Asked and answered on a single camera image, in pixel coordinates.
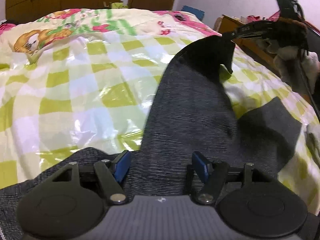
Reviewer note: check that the wooden bedside cabinet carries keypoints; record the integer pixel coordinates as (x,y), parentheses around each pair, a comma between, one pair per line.
(250,47)

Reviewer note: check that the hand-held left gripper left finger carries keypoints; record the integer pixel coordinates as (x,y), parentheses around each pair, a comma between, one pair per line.
(122,166)

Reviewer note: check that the green white checked plastic sheet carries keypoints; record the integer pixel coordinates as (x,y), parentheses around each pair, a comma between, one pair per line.
(75,92)

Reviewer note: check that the printed cartoon blanket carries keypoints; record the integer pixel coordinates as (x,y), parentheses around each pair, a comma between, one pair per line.
(62,27)

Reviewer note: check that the blue foam mat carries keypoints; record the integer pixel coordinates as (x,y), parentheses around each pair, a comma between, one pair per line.
(193,11)

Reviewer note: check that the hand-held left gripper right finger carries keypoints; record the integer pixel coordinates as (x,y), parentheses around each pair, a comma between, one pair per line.
(200,167)

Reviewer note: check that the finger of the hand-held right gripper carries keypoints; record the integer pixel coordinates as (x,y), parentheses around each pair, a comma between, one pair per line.
(252,30)

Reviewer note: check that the dark grey pants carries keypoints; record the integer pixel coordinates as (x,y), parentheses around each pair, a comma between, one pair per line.
(190,105)

